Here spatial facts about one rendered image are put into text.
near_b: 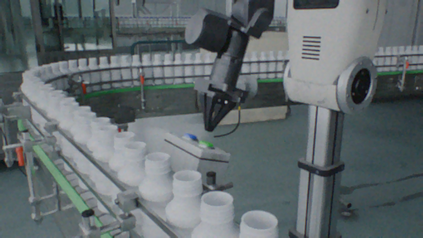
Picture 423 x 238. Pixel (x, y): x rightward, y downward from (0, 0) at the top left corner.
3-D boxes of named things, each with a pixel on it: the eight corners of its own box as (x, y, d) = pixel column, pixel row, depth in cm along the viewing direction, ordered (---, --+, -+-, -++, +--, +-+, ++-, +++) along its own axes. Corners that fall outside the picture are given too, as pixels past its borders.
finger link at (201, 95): (209, 135, 66) (223, 86, 65) (188, 125, 72) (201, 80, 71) (235, 140, 70) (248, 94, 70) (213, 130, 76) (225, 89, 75)
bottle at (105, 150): (135, 204, 71) (131, 125, 67) (114, 218, 66) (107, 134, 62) (113, 197, 74) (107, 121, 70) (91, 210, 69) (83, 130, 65)
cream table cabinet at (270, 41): (267, 108, 554) (270, 31, 522) (287, 119, 498) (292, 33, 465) (199, 114, 520) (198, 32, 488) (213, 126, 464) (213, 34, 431)
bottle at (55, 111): (71, 148, 102) (65, 92, 97) (79, 154, 97) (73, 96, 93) (49, 153, 98) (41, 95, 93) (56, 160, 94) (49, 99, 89)
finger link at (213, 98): (202, 131, 68) (216, 84, 67) (182, 123, 73) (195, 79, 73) (228, 136, 72) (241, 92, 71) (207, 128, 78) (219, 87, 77)
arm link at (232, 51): (257, 34, 70) (240, 33, 74) (231, 21, 66) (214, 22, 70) (247, 67, 70) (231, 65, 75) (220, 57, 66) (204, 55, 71)
